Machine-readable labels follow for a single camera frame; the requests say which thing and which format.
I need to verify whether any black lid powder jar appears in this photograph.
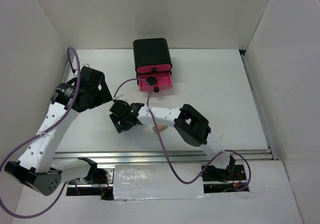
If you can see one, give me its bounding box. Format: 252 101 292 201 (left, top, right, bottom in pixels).
146 76 158 87

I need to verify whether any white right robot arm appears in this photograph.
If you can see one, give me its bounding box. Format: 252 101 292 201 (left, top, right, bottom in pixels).
109 100 236 180

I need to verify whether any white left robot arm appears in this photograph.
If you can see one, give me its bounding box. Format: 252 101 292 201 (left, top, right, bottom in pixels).
4 66 112 196

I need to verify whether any lying beige foundation bottle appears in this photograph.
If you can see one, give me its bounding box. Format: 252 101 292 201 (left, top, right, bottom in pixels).
152 125 167 134

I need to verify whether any white foil cover sheet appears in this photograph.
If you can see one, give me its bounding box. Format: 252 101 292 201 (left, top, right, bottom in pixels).
113 164 205 201

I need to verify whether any black drawer organizer box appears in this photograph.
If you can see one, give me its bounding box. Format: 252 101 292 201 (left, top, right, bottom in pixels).
132 38 173 80

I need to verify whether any aluminium left side rail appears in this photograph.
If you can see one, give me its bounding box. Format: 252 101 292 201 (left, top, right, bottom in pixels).
61 58 72 83

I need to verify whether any aluminium rail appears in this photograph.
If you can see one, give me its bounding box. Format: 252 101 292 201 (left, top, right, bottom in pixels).
53 150 273 164
240 51 279 161
61 58 72 83

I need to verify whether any aluminium front rail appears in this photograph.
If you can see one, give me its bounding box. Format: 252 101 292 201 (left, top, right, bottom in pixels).
53 150 273 164

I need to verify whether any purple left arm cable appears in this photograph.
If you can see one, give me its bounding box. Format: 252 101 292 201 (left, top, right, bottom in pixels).
0 46 82 219

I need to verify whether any aluminium right side rail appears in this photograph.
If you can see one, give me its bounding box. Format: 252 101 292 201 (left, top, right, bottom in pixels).
240 51 279 161

